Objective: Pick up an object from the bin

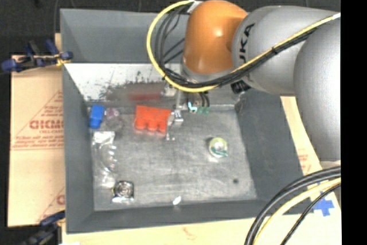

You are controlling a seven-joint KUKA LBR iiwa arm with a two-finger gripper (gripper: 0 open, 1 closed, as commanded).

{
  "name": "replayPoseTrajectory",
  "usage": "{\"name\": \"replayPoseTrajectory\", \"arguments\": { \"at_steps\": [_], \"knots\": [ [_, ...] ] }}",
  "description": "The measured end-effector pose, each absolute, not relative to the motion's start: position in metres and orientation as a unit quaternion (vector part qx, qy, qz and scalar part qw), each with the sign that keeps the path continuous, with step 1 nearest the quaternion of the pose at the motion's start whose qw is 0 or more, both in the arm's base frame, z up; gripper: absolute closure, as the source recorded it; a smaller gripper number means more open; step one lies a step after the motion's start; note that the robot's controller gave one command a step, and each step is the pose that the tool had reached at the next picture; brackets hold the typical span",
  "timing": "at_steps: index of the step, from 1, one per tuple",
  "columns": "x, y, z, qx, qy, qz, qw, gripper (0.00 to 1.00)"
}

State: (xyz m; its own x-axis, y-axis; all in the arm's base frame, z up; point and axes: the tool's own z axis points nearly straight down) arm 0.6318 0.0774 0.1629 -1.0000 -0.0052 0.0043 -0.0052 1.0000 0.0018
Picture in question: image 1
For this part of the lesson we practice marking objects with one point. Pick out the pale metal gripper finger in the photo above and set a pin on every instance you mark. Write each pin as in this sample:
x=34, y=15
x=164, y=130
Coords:
x=178, y=118

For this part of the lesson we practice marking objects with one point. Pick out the red toy building block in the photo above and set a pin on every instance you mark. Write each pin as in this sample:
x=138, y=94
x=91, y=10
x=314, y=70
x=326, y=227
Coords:
x=151, y=120

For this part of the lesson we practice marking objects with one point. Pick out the green and yellow round object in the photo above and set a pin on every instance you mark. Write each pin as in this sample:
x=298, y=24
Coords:
x=218, y=147

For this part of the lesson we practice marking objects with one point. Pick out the grey metal bin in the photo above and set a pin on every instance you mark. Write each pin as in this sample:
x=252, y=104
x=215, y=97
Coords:
x=177, y=169

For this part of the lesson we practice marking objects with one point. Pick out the purple and clear round object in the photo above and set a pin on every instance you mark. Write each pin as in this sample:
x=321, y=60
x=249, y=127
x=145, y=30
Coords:
x=113, y=119

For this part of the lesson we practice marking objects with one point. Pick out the clear plastic bottle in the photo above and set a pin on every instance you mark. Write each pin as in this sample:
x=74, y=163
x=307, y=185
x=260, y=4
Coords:
x=103, y=152

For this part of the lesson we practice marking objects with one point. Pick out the blue plastic object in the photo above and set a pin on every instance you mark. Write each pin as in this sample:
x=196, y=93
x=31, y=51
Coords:
x=96, y=116

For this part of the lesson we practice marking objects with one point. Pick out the small white object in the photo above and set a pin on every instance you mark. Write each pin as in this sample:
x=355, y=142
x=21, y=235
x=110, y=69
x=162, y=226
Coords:
x=177, y=200

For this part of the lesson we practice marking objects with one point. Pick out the clear glass round object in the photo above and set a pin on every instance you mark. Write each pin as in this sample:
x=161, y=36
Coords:
x=123, y=190

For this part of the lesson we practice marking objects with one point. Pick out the brown cardboard board red print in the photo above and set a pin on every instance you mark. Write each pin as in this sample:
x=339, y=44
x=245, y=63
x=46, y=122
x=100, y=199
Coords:
x=34, y=152

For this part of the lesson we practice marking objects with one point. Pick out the black cylinder on white bracket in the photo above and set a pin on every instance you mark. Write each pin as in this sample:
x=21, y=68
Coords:
x=239, y=87

